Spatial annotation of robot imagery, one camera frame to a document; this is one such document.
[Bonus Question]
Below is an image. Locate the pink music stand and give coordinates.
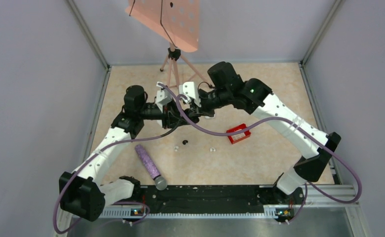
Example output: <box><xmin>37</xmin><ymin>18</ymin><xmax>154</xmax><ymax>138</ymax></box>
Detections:
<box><xmin>125</xmin><ymin>0</ymin><xmax>208</xmax><ymax>88</ymax></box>

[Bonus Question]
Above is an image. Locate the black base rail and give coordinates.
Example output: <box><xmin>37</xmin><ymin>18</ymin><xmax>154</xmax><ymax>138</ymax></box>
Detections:
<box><xmin>132</xmin><ymin>185</ymin><xmax>304</xmax><ymax>214</ymax></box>

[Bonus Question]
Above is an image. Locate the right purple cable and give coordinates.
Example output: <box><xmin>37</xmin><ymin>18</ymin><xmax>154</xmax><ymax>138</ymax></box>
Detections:
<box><xmin>174</xmin><ymin>94</ymin><xmax>363</xmax><ymax>204</ymax></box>

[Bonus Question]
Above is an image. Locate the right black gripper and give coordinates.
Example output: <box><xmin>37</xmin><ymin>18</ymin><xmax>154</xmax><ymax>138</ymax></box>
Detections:
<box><xmin>189</xmin><ymin>88</ymin><xmax>231</xmax><ymax>119</ymax></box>

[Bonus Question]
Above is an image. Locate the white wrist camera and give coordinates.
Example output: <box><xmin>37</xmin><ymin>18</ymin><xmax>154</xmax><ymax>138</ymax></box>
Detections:
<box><xmin>178</xmin><ymin>81</ymin><xmax>201</xmax><ymax>108</ymax></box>
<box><xmin>155</xmin><ymin>81</ymin><xmax>172</xmax><ymax>113</ymax></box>

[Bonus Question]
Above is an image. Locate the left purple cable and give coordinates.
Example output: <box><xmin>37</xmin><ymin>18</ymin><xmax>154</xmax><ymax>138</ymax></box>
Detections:
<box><xmin>53</xmin><ymin>83</ymin><xmax>193</xmax><ymax>235</ymax></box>

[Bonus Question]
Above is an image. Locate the purple glitter microphone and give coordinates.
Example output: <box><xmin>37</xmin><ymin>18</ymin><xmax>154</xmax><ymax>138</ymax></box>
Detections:
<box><xmin>134</xmin><ymin>145</ymin><xmax>168</xmax><ymax>191</ymax></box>

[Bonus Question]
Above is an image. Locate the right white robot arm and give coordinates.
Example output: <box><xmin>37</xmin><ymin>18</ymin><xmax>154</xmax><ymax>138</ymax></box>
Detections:
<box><xmin>179</xmin><ymin>62</ymin><xmax>341</xmax><ymax>203</ymax></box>

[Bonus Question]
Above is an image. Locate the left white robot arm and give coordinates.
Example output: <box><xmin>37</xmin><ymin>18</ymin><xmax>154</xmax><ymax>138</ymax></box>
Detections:
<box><xmin>54</xmin><ymin>83</ymin><xmax>183</xmax><ymax>221</ymax></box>

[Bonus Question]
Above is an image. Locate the red plastic block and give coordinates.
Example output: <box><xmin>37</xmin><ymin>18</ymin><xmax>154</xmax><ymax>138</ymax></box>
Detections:
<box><xmin>226</xmin><ymin>123</ymin><xmax>252</xmax><ymax>145</ymax></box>

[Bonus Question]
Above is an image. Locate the purple cable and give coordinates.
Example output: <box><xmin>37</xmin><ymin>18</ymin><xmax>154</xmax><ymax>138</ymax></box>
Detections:
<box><xmin>53</xmin><ymin>83</ymin><xmax>193</xmax><ymax>235</ymax></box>
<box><xmin>174</xmin><ymin>94</ymin><xmax>363</xmax><ymax>204</ymax></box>

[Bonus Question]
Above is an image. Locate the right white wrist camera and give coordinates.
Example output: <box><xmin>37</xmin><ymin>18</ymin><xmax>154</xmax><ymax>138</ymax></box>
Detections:
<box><xmin>178</xmin><ymin>81</ymin><xmax>201</xmax><ymax>108</ymax></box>

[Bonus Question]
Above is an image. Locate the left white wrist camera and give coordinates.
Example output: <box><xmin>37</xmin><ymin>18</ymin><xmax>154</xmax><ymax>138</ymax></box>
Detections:
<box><xmin>155</xmin><ymin>81</ymin><xmax>172</xmax><ymax>113</ymax></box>

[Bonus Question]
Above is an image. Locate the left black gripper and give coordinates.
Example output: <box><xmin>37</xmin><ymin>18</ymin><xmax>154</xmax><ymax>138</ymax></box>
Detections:
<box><xmin>138</xmin><ymin>96</ymin><xmax>191</xmax><ymax>129</ymax></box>

